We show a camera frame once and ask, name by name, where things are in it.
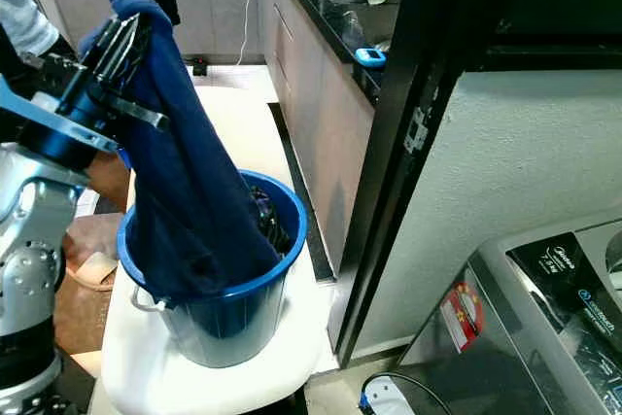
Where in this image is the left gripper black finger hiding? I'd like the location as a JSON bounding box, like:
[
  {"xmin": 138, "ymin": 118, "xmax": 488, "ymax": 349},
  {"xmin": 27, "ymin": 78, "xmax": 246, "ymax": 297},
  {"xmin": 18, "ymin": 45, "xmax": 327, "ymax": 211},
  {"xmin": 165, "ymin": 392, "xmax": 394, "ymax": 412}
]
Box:
[
  {"xmin": 92, "ymin": 15, "xmax": 137, "ymax": 81},
  {"xmin": 109, "ymin": 17, "xmax": 154, "ymax": 95}
]

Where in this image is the navy blue garment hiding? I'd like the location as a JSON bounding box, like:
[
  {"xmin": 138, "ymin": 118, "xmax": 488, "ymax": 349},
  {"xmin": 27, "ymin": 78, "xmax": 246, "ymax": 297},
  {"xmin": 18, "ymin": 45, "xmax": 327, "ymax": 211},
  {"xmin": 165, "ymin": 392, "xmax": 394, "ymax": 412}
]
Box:
[{"xmin": 78, "ymin": 0, "xmax": 283, "ymax": 305}]

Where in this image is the grey top-load washing machine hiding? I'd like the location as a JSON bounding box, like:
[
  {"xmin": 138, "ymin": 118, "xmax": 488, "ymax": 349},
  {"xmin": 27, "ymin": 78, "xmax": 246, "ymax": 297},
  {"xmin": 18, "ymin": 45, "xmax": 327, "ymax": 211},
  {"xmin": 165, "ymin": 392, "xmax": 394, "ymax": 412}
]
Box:
[{"xmin": 360, "ymin": 206, "xmax": 622, "ymax": 415}]

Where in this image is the person in grey sleeve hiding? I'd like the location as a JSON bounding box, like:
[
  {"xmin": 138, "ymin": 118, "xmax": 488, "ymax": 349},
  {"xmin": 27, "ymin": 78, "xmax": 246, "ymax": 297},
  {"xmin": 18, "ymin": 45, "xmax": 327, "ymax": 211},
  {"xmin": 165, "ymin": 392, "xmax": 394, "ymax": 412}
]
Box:
[{"xmin": 0, "ymin": 0, "xmax": 81, "ymax": 144}]

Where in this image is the brown kitchen counter cabinet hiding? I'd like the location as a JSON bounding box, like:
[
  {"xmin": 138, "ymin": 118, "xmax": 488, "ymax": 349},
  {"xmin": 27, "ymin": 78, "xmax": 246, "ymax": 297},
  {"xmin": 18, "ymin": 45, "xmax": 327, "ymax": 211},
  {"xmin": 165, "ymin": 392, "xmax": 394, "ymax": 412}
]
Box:
[{"xmin": 258, "ymin": 0, "xmax": 401, "ymax": 276}]

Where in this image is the tan slipper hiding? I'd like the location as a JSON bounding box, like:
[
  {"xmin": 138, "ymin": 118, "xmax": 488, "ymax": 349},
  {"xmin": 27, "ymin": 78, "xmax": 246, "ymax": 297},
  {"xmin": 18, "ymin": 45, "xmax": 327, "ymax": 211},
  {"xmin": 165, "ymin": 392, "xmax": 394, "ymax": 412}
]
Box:
[{"xmin": 62, "ymin": 248, "xmax": 120, "ymax": 293}]

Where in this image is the black garment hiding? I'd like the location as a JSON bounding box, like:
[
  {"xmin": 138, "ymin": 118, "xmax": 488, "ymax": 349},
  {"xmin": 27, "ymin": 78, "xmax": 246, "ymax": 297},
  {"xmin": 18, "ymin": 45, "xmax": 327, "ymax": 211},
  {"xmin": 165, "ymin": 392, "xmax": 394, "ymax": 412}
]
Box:
[{"xmin": 248, "ymin": 187, "xmax": 294, "ymax": 256}]

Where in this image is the steel kitchen sink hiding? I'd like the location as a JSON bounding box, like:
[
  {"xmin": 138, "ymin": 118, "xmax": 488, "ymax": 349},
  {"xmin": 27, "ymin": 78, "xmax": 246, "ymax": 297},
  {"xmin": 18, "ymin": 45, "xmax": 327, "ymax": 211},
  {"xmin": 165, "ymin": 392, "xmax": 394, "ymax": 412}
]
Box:
[{"xmin": 335, "ymin": 0, "xmax": 401, "ymax": 52}]

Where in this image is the blue plastic bucket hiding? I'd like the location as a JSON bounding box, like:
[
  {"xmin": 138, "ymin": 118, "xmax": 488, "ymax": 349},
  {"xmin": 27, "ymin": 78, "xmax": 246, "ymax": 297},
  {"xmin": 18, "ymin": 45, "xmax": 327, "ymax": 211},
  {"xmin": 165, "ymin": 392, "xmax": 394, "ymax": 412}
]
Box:
[{"xmin": 117, "ymin": 169, "xmax": 309, "ymax": 369}]

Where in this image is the silver door hinge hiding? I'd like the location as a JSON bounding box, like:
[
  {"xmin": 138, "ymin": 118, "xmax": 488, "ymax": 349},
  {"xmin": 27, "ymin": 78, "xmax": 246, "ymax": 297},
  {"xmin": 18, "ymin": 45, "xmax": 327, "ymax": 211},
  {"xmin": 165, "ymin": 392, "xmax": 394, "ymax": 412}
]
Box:
[{"xmin": 407, "ymin": 104, "xmax": 439, "ymax": 155}]

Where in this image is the white low table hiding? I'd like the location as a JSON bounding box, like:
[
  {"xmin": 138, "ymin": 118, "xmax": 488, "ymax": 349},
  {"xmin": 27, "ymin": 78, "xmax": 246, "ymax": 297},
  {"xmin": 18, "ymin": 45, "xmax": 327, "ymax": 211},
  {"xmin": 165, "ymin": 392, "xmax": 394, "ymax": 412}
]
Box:
[{"xmin": 97, "ymin": 85, "xmax": 337, "ymax": 415}]

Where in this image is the red energy label sticker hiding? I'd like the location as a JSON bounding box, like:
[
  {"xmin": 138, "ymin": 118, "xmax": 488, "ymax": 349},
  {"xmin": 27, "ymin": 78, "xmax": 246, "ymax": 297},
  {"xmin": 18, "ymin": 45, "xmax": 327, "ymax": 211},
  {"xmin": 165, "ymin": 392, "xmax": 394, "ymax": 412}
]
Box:
[{"xmin": 439, "ymin": 282, "xmax": 486, "ymax": 354}]

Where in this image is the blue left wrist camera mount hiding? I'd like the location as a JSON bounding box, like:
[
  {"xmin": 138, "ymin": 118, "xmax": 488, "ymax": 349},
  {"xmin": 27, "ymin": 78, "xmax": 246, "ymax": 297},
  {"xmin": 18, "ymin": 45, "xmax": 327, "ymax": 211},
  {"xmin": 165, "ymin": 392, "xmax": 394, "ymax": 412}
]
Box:
[{"xmin": 0, "ymin": 75, "xmax": 122, "ymax": 156}]

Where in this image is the white wall cable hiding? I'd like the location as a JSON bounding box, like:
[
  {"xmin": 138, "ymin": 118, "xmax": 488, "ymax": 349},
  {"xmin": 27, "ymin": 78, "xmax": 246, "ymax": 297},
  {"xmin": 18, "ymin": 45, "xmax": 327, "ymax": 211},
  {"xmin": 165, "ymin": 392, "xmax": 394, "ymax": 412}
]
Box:
[{"xmin": 237, "ymin": 0, "xmax": 259, "ymax": 62}]

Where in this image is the black door frame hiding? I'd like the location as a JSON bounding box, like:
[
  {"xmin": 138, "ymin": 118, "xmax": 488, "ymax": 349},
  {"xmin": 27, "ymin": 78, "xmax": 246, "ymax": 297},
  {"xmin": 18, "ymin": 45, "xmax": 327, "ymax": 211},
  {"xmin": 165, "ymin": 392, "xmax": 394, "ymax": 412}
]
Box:
[{"xmin": 330, "ymin": 0, "xmax": 622, "ymax": 368}]

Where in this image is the black washer hose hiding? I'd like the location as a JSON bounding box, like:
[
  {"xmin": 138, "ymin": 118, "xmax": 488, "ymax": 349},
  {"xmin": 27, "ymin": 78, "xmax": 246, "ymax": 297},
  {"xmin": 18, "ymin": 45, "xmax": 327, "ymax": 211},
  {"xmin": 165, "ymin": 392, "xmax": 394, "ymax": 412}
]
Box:
[{"xmin": 358, "ymin": 371, "xmax": 454, "ymax": 415}]

